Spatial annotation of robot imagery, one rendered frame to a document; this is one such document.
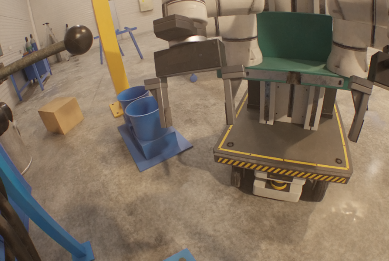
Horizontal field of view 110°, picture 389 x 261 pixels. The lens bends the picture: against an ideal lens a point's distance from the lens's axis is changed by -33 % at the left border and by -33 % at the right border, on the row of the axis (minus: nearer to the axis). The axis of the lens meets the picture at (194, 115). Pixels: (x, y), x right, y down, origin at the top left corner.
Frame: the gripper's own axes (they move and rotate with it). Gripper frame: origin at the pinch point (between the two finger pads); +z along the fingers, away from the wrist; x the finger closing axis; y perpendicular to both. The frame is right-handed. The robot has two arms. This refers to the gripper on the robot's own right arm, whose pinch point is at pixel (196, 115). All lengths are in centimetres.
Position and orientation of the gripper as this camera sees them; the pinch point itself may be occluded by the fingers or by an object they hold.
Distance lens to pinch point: 38.6
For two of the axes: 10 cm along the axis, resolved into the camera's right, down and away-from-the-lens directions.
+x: -9.3, 0.6, 3.7
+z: 1.1, 9.9, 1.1
